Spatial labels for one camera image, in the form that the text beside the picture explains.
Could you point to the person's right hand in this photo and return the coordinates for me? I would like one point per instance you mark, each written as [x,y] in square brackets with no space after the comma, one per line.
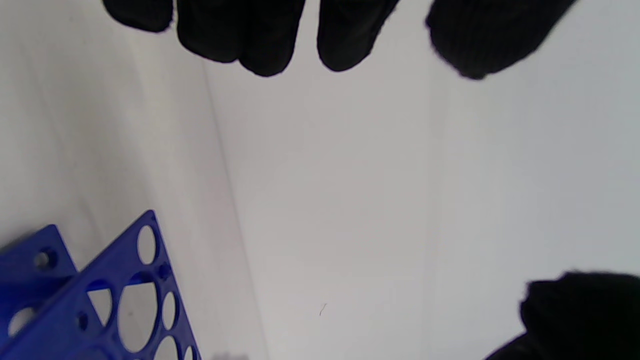
[585,320]

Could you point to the person's left hand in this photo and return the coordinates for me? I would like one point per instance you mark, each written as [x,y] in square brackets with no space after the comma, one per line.
[240,30]

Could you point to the blue test tube rack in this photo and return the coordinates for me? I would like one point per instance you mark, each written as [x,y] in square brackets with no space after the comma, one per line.
[120,260]

